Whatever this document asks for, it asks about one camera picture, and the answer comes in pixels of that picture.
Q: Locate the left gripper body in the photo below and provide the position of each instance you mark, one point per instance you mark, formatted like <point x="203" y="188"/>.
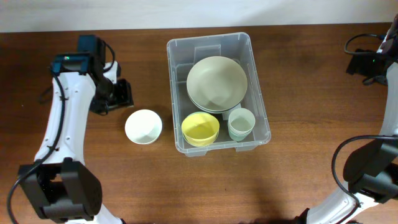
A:
<point x="114" y="96"/>

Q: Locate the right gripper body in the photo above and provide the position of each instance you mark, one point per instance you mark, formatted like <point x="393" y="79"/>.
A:
<point x="370" y="66"/>

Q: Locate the white bowl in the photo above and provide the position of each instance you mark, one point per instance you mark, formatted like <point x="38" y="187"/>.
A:
<point x="143" y="127"/>

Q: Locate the yellow bowl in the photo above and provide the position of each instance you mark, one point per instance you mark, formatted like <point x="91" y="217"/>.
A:
<point x="200" y="130"/>

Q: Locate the cream plate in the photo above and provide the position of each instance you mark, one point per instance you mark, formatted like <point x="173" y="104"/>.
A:
<point x="217" y="83"/>

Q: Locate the clear plastic storage bin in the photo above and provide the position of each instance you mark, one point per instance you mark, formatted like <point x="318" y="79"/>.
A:
<point x="182" y="55"/>

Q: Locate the beige plate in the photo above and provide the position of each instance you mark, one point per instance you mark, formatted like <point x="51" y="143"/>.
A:
<point x="202" y="108"/>

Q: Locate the cream plastic cup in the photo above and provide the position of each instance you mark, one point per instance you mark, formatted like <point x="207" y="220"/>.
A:
<point x="241" y="120"/>

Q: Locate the grey plastic cup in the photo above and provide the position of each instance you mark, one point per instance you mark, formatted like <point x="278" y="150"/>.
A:
<point x="238" y="133"/>

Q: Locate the green plastic cup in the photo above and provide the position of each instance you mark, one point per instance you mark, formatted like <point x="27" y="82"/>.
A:
<point x="237" y="137"/>

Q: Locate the mint green bowl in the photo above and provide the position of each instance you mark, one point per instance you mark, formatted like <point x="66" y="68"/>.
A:
<point x="197" y="112"/>

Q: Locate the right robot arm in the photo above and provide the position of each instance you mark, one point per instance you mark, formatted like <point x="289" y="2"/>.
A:
<point x="370" y="174"/>

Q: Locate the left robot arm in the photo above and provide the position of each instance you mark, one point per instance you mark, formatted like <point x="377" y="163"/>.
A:
<point x="58" y="185"/>

